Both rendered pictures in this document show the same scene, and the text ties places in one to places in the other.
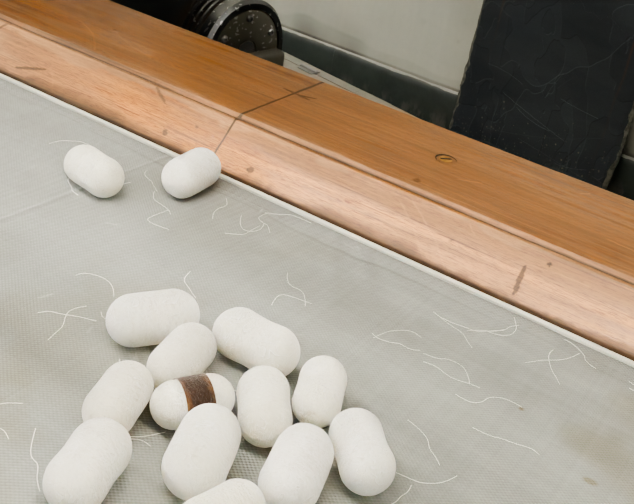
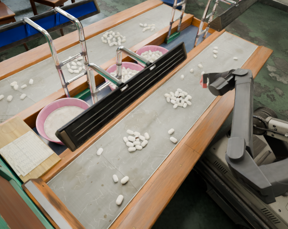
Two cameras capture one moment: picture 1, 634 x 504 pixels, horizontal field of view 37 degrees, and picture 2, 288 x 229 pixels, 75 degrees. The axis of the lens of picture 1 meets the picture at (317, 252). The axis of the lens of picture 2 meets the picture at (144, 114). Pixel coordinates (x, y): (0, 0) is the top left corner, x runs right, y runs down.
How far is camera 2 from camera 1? 78 cm
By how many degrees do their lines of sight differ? 69
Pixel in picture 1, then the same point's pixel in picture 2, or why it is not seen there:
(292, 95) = (193, 149)
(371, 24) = not seen: outside the picture
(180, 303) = (146, 136)
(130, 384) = (136, 133)
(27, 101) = (189, 125)
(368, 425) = (132, 148)
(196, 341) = (141, 137)
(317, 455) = (129, 144)
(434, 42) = not seen: outside the picture
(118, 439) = (131, 132)
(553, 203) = (172, 176)
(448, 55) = not seen: outside the picture
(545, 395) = (141, 168)
